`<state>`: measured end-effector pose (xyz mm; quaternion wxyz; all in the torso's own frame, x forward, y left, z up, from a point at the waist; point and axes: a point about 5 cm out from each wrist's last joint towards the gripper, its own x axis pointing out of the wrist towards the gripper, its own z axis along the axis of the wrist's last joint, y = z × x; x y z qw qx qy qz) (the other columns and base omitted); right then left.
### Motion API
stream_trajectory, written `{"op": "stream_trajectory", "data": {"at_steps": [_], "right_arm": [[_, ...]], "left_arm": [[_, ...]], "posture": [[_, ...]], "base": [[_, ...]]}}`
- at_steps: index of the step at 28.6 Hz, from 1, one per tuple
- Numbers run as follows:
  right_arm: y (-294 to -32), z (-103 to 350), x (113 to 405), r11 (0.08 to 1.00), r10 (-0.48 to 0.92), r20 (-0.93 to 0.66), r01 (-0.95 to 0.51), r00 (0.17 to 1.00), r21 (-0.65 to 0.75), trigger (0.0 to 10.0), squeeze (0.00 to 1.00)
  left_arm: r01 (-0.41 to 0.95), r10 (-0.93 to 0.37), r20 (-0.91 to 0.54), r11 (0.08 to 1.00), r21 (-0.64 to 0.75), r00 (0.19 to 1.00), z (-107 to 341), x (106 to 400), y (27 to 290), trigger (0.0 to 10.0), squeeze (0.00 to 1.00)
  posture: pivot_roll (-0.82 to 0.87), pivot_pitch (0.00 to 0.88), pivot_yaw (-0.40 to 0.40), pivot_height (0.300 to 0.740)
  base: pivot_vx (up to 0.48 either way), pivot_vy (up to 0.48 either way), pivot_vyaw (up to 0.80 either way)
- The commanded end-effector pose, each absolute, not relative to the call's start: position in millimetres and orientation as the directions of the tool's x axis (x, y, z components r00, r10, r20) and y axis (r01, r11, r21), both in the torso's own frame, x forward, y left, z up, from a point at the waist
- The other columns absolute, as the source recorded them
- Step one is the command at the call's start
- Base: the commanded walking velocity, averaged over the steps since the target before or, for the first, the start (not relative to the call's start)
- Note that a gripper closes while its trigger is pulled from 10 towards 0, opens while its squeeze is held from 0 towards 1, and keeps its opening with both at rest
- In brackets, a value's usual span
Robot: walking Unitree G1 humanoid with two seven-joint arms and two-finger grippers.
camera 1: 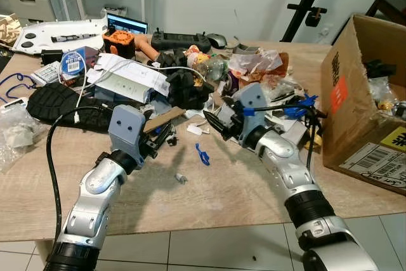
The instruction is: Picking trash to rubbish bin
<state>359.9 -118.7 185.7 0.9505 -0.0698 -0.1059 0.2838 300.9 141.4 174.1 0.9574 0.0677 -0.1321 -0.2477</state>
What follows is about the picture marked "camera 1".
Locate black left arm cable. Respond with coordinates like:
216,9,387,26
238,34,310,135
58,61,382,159
45,105,113,241

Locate grey-blue right wrist camera mount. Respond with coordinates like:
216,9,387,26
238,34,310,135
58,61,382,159
231,83,271,127

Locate clear plastic bag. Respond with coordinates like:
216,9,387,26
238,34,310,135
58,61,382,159
0,102,53,171

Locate black handheld controller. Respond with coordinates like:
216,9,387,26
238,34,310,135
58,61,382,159
150,29,212,53

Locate orange tube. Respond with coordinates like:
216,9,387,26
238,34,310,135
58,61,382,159
133,32,160,63

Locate white keypad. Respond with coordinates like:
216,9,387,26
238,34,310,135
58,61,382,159
31,61,65,86

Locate colourful snack wrapper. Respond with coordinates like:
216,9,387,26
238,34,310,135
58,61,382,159
186,44,211,70

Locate grey-blue left wrist camera mount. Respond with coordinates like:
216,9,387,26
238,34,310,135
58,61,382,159
108,104,148,164

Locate light wooden parts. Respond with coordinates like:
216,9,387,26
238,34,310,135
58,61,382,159
0,13,27,48

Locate brown cardboard strip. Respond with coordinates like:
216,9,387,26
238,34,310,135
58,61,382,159
142,106,187,135

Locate small white paper scrap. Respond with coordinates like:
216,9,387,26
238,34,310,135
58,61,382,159
187,122,204,136

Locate brown cardboard box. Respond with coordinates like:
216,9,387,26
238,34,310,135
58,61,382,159
320,13,406,196

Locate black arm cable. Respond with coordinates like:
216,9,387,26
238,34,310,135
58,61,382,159
45,105,113,241
250,96,322,174

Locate crumpled paper wrapper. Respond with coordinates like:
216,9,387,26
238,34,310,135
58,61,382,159
228,48,291,86

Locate grey computer mouse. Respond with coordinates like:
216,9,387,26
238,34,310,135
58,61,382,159
206,31,228,50

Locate grey-blue wrist camera mount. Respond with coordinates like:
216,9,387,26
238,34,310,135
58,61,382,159
108,104,148,164
231,83,271,127

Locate clear bag inside box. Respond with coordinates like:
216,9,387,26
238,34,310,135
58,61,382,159
367,77,406,118

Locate orange and black device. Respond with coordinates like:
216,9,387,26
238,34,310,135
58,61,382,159
102,27,136,60

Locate black part inside box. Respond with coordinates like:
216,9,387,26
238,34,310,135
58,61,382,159
362,59,398,83

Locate blue zip tie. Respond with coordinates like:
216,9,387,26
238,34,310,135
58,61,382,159
195,142,212,168

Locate laptop screen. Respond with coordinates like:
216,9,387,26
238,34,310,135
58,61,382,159
106,12,149,36

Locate white flat carton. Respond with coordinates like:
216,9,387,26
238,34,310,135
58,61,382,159
85,53,172,104

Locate black rubber shoe sole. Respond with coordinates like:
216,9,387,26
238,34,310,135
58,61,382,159
26,82,138,134

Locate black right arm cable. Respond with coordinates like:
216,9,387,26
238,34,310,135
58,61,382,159
250,96,322,174

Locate blue thin cable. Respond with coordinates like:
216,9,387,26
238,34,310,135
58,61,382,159
0,70,37,105

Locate white plastic shell panel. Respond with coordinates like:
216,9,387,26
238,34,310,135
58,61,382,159
11,17,109,55

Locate clear plastic bottle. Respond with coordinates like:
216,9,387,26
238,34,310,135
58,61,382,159
202,55,230,83

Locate black tripod stand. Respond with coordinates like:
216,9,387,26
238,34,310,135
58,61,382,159
280,0,333,44

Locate blue ties on cable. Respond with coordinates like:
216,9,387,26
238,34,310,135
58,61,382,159
281,93,318,120

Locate black chair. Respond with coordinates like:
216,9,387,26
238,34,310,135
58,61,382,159
366,0,406,25

